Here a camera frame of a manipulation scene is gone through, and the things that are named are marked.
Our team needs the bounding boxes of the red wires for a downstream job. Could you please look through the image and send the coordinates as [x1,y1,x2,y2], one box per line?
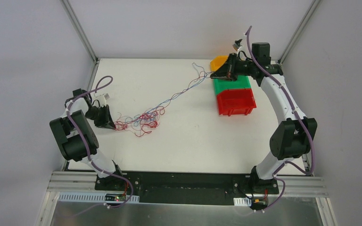
[115,70,214,138]

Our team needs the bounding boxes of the blue wires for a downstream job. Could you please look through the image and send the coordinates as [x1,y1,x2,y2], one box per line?
[118,62,213,129]

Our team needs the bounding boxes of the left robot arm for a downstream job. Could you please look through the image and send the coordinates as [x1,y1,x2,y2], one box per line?
[49,89,125,191]

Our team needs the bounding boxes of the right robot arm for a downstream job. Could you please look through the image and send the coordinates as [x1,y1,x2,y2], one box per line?
[210,40,318,194]

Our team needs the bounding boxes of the yellow plastic bin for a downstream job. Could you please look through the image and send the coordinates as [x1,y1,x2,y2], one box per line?
[210,56,230,76]

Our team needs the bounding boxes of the green plastic bin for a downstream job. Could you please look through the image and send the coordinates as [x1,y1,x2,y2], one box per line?
[213,75,251,95]

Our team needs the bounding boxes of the red plastic bin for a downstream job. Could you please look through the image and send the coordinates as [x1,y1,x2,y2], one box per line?
[216,88,257,116]

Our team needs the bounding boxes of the left circuit board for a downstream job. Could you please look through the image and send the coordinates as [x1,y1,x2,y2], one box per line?
[105,194,127,203]

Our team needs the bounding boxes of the circuit board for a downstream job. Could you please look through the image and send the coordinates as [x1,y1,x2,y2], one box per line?
[105,194,127,203]
[250,200,268,210]

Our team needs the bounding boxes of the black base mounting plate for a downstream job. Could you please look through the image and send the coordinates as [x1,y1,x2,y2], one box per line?
[94,171,279,205]

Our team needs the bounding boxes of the right circuit board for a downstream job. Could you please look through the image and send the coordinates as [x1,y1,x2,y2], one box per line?
[250,200,268,210]

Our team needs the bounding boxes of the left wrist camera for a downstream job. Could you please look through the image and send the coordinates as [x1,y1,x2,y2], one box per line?
[94,93,110,105]

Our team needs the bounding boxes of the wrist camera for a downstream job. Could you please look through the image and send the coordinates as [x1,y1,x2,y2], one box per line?
[94,93,110,105]
[232,39,243,52]

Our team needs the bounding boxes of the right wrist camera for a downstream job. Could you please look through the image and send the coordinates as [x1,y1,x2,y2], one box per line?
[232,39,243,52]

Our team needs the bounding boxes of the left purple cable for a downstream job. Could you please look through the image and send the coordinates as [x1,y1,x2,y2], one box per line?
[65,75,135,210]

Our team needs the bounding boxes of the aluminium frame rail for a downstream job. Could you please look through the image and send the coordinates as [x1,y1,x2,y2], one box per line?
[37,171,337,226]

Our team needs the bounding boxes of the left white cable duct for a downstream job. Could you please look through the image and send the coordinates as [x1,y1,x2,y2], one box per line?
[58,192,129,204]

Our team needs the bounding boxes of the white cable duct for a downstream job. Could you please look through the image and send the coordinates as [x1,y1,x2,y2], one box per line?
[58,192,129,204]
[233,197,252,207]

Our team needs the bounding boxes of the right white cable duct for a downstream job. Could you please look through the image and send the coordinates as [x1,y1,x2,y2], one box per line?
[233,197,252,207]

